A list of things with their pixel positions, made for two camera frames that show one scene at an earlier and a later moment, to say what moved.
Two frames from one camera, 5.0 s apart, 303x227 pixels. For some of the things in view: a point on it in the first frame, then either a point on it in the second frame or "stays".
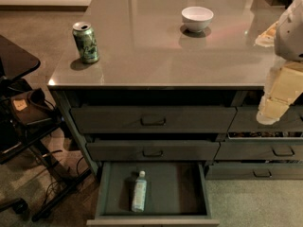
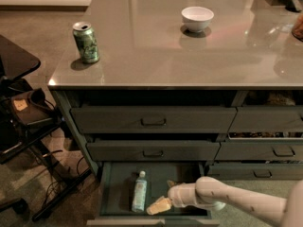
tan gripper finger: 267,38 -> 186,194
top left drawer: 152,119 stays
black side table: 14,61 stays
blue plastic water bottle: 139,193 stays
